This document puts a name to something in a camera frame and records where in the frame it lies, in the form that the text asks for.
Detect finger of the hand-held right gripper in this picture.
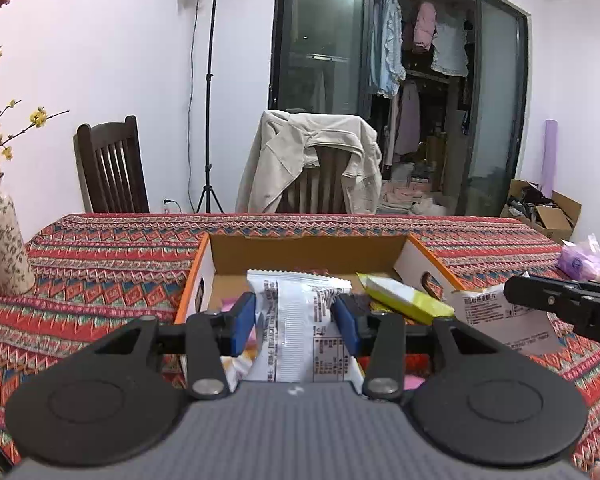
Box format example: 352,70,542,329
505,275,581,328

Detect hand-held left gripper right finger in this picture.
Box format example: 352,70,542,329
331,294,506,402

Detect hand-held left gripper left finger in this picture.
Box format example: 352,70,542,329
92,292,257,402

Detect white biscuit packet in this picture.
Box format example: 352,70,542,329
246,270,367,386
454,287,564,357

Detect yellow-green snack packet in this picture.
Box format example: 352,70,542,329
356,272,456,324

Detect orange printed cardboard box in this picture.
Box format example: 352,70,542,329
174,232,468,376

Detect purple tissue pack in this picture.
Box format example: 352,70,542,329
557,234,600,282

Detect brown cardboard box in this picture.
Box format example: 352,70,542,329
501,179,583,244

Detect purple yoga mat roll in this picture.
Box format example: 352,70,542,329
541,119,559,199

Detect clothes heap on floor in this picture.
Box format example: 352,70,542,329
380,180,449,216

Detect brown wooden chair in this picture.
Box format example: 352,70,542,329
277,147,351,215

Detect beige jacket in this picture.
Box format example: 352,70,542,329
236,110,383,215

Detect dark wooden chair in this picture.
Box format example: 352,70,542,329
76,115,151,215

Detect mauve hanging trousers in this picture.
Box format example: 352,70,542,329
393,80,421,156

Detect studio light on stand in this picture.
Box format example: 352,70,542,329
194,0,226,214

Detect floral ceramic vase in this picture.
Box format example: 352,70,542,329
0,177,36,295

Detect white hanging top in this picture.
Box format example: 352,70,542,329
431,10,470,77

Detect black sliding glass door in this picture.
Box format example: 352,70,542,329
269,0,530,217

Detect light blue hanging shirt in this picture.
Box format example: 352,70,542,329
370,0,406,99

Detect pink hanging garment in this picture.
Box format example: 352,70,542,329
412,2,439,54

